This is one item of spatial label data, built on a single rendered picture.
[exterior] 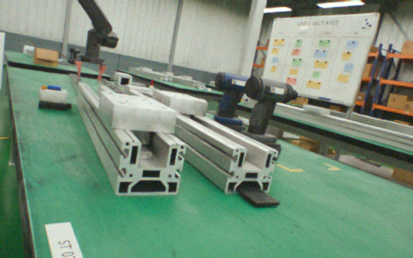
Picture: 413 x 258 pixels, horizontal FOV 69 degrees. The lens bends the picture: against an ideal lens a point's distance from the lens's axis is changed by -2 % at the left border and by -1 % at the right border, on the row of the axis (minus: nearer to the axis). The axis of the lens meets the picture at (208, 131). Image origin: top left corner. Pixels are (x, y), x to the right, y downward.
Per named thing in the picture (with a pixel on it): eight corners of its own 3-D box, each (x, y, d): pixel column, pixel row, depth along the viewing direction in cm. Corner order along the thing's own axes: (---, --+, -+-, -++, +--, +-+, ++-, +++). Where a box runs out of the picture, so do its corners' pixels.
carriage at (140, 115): (95, 122, 63) (100, 90, 62) (146, 127, 68) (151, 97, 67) (108, 144, 49) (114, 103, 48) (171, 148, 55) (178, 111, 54)
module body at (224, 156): (125, 110, 122) (129, 89, 121) (150, 112, 127) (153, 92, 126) (224, 193, 54) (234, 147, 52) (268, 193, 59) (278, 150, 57)
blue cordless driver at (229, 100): (203, 131, 110) (215, 70, 106) (253, 137, 116) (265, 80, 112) (209, 136, 102) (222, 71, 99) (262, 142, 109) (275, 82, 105)
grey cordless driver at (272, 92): (226, 152, 85) (243, 74, 81) (276, 153, 96) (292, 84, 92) (244, 161, 79) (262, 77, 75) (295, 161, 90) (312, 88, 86)
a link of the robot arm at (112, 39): (97, 11, 121) (105, 26, 119) (120, 19, 131) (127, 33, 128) (83, 34, 127) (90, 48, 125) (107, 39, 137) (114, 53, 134)
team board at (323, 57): (235, 148, 455) (264, 14, 420) (259, 149, 483) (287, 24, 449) (319, 189, 335) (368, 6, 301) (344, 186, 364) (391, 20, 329)
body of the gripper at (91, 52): (105, 64, 127) (107, 46, 126) (79, 59, 122) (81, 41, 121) (102, 63, 133) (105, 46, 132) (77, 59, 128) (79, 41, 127)
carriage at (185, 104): (149, 110, 94) (153, 89, 93) (182, 115, 99) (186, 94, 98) (166, 122, 80) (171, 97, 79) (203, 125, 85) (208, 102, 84)
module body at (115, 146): (75, 104, 113) (78, 82, 112) (102, 107, 118) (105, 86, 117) (115, 196, 45) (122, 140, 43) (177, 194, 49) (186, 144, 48)
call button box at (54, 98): (39, 104, 101) (40, 85, 100) (70, 107, 105) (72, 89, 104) (38, 108, 94) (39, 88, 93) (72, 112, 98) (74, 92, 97)
